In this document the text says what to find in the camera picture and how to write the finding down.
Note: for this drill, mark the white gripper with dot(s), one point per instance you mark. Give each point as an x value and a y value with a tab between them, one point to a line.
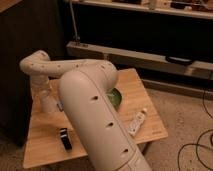
40	87

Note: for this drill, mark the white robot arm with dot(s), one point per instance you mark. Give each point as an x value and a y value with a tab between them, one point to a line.
82	88

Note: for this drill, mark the small wooden table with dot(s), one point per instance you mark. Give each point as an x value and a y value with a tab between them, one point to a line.
52	139

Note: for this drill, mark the metal pole stand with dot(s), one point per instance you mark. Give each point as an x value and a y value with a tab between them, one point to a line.
76	35

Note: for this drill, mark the dark curtain panel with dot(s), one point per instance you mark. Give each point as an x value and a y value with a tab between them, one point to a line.
30	33

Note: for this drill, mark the green bowl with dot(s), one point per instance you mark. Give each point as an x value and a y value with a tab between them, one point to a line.
115	98

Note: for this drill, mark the white remote controller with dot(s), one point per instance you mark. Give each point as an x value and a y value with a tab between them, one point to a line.
137	122

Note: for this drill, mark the long low wooden bench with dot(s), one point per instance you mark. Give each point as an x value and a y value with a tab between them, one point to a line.
197	69

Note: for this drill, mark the upper wooden shelf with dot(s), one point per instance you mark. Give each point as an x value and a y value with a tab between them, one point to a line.
151	7

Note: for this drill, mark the black handle on bench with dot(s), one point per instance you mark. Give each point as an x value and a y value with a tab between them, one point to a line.
179	61

